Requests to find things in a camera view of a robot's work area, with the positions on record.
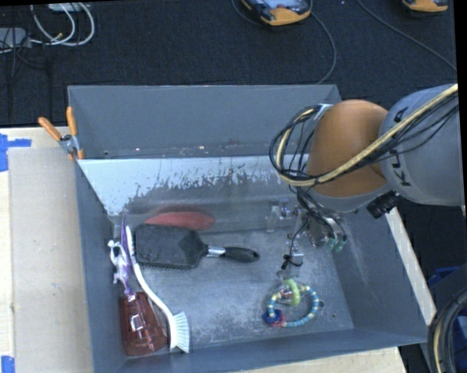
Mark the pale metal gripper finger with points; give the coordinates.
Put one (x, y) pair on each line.
(292, 264)
(276, 216)

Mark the grey metal bin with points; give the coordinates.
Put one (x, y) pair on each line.
(232, 288)

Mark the red oval flat pad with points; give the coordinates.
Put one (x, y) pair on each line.
(184, 220)

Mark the red clear plastic container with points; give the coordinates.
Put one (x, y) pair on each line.
(141, 325)

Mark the pale wood flat board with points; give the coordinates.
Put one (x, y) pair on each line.
(45, 264)

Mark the white dish brush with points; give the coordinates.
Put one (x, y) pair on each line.
(178, 327)

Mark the black cylinder on white bracket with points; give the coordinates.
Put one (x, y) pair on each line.
(382, 205)

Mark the black paddle hairbrush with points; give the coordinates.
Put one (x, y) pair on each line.
(166, 246)

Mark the purple and white toy figure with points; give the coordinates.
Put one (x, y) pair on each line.
(122, 263)

